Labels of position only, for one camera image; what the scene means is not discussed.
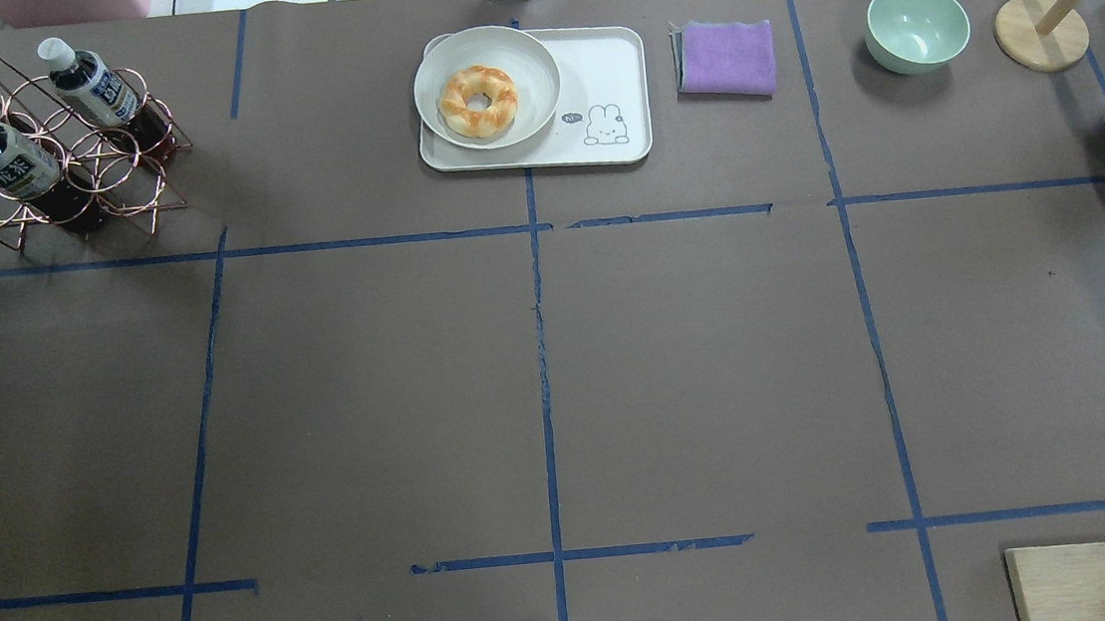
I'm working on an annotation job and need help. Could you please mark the purple folded cloth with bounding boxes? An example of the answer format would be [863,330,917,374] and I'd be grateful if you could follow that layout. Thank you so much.
[670,20,777,97]

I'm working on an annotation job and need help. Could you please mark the wooden stand with round base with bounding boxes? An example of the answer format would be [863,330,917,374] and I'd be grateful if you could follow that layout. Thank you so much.
[993,0,1091,74]

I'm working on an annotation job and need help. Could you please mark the copper wire bottle rack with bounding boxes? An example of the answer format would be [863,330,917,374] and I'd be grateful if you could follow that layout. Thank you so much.
[0,38,192,251]

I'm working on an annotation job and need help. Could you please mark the wooden cutting board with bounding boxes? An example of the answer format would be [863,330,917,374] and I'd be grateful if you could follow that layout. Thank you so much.
[1003,541,1105,621]

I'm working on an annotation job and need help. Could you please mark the white rabbit tray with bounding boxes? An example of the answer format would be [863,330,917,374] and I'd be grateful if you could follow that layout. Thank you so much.
[414,25,653,171]

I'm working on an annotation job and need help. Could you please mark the glazed twisted donut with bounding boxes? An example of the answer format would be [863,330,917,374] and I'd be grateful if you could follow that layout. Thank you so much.
[436,65,520,139]

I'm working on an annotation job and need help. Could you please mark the white round plate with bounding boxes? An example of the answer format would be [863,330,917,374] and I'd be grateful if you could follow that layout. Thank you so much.
[414,25,561,150]

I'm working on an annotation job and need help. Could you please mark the mint green bowl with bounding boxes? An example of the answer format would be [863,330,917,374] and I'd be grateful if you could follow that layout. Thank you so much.
[864,0,971,77]

